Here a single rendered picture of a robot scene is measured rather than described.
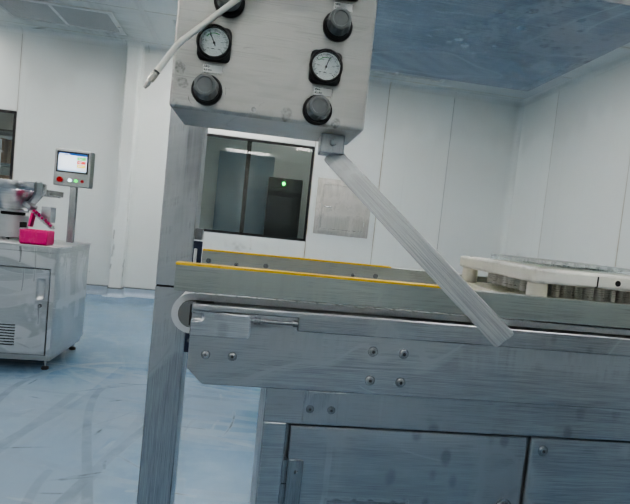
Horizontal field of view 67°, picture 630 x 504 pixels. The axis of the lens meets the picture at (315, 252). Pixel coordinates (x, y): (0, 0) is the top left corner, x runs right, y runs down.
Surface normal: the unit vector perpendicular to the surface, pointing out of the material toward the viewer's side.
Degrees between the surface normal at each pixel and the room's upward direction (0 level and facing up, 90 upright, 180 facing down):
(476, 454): 90
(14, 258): 90
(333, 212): 90
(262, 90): 90
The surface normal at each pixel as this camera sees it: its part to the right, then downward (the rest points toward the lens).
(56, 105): 0.13, 0.07
